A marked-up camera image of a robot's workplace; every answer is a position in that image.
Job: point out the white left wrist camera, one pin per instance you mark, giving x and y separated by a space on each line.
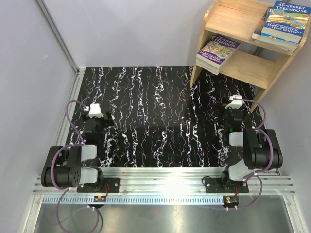
93 111

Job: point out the green paperback book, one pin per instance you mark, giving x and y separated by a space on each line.
199 61

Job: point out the wooden bookshelf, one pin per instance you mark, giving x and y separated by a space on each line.
256 64

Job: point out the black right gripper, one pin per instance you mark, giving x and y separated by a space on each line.
228 109

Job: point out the aluminium mounting rail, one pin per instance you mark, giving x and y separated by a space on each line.
188 181

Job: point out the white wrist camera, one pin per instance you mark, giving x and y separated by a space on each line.
93 111
235 102

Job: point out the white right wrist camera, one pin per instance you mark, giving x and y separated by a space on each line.
235 102

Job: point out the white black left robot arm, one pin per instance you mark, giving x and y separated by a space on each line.
64 164

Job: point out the blue paperback book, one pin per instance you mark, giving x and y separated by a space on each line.
277 41

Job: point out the blue 26-storey treehouse book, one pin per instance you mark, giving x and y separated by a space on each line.
209 68

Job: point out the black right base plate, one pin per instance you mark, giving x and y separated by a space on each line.
217 185

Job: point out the purple 52-storey treehouse book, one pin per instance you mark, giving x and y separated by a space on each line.
218 50

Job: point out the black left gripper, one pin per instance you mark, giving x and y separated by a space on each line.
106 123

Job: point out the blue 91-storey treehouse book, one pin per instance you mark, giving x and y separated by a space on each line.
287 21

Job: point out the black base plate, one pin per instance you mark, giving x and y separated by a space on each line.
217 185
104 184

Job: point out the slotted cable duct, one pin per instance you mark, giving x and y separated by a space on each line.
137 200

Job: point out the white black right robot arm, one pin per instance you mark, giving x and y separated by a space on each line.
261 151

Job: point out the dark tale of two cities book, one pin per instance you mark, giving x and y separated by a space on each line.
258 31

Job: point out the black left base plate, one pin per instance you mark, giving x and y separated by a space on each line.
104 184

